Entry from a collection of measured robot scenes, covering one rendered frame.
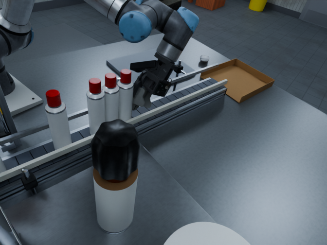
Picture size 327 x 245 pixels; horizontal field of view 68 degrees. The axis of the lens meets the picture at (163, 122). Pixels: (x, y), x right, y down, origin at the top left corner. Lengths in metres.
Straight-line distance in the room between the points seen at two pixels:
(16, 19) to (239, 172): 0.94
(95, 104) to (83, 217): 0.30
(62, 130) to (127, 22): 0.33
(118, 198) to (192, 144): 0.47
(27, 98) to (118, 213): 0.66
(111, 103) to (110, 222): 0.35
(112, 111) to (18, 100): 0.42
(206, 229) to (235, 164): 0.43
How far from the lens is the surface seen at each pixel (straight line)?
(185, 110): 1.00
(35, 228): 0.68
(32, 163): 0.74
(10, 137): 0.76
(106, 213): 0.56
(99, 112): 0.74
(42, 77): 1.22
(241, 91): 1.29
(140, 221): 0.65
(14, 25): 1.08
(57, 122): 0.70
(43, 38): 1.58
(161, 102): 0.98
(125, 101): 0.78
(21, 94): 1.10
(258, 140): 1.04
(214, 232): 0.51
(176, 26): 0.77
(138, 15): 0.64
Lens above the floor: 1.47
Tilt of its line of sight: 42 degrees down
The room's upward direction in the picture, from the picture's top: 11 degrees clockwise
